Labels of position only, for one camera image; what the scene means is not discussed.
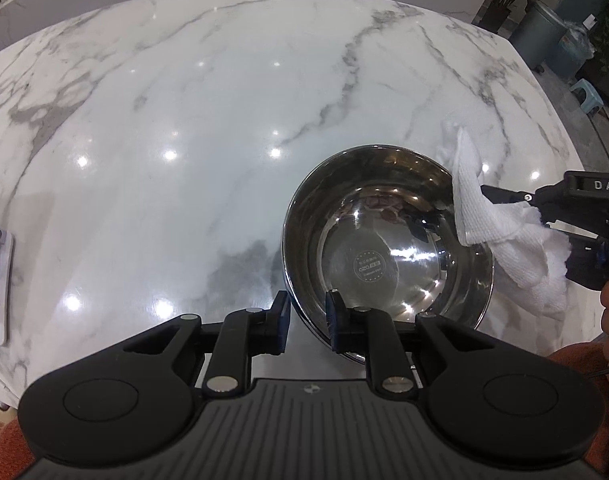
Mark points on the person's red-brown clothing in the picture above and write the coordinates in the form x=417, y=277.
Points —
x=14, y=452

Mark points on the person's right forearm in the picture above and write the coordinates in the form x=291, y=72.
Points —
x=574, y=357

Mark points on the grey trash can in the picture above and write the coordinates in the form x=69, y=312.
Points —
x=537, y=35

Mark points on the white wall socket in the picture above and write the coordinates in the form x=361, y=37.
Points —
x=590, y=22

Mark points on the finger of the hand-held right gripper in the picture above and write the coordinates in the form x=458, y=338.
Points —
x=574, y=234
x=509, y=195

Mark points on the steel bowl with blue outside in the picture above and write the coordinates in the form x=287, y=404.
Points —
x=379, y=260

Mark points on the blue water jug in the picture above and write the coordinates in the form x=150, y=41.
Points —
x=574, y=52

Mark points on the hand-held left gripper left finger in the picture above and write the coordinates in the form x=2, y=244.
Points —
x=283, y=324

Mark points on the white cloth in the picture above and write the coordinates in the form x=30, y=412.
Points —
x=489, y=210

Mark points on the small teal stool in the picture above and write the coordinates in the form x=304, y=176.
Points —
x=587, y=95

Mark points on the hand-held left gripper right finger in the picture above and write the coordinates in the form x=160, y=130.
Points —
x=333, y=321

